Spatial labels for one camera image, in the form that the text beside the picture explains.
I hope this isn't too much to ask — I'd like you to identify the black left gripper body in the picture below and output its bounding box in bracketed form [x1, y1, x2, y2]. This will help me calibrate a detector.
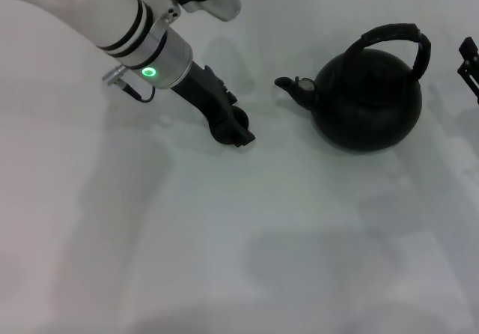
[170, 61, 241, 133]

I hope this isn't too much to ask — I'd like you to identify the small black teacup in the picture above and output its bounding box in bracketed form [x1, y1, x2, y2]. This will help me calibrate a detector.
[209, 107, 251, 147]

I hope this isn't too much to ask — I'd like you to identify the black round teapot with handle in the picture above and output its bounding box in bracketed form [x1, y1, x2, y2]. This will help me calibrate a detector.
[274, 22, 432, 154]

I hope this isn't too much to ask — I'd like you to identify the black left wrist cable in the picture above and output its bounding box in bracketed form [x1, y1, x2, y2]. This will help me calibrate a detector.
[101, 67, 156, 103]

